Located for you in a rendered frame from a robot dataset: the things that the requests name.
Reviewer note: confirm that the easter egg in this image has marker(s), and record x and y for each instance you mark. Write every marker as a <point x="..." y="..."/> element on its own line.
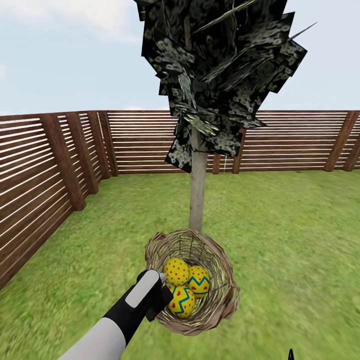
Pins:
<point x="184" y="302"/>
<point x="177" y="271"/>
<point x="199" y="281"/>

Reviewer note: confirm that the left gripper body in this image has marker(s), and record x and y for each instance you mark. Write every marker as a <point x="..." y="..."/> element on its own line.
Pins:
<point x="166" y="299"/>

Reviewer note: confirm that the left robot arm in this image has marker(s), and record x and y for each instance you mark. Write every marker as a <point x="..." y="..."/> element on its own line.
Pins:
<point x="109" y="337"/>

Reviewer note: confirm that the tree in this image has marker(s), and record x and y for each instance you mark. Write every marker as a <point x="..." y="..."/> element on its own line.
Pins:
<point x="217" y="61"/>

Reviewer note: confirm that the wicker basket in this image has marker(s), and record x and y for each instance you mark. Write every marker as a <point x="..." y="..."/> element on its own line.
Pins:
<point x="218" y="304"/>

